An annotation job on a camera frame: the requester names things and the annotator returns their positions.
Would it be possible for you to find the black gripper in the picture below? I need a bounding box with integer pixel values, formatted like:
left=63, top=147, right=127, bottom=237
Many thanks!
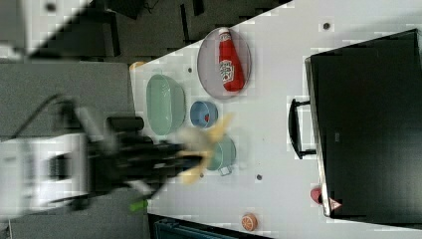
left=88, top=132, right=203, bottom=194

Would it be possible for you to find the peeled plush banana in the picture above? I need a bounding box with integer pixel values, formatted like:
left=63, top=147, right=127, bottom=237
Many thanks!
left=177, top=113, right=234, bottom=184

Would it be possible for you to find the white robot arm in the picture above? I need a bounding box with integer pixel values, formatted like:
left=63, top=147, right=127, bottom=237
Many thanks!
left=1, top=108, right=203, bottom=222

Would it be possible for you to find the black cylinder upper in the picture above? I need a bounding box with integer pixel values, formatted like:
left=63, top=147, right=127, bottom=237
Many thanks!
left=106, top=117, right=144, bottom=132

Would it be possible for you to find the green perforated colander bowl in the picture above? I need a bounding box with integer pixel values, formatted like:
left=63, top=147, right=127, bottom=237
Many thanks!
left=146, top=75, right=186, bottom=135

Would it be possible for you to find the dark blue bin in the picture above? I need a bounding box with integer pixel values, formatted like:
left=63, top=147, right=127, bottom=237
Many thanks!
left=148, top=213, right=270, bottom=239

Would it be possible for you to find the small blue bowl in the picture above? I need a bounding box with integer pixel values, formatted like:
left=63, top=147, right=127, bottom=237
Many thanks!
left=190, top=101, right=219, bottom=128

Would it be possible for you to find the small green cup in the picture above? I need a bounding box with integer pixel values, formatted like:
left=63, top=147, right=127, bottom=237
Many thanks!
left=207, top=135, right=237, bottom=176

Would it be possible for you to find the grey round plate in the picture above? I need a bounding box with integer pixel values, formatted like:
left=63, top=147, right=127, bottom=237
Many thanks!
left=197, top=28, right=252, bottom=100

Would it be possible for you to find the red plush ketchup bottle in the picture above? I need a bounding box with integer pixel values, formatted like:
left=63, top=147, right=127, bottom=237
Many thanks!
left=218, top=28, right=245, bottom=92

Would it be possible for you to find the orange slice toy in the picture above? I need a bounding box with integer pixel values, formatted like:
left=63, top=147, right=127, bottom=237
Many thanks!
left=241, top=213, right=258, bottom=231

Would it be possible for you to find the red plush strawberry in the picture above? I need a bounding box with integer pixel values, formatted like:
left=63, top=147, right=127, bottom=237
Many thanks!
left=311, top=187, right=322, bottom=204

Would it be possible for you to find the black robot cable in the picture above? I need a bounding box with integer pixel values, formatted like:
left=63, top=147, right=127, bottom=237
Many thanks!
left=9, top=94, right=74, bottom=140

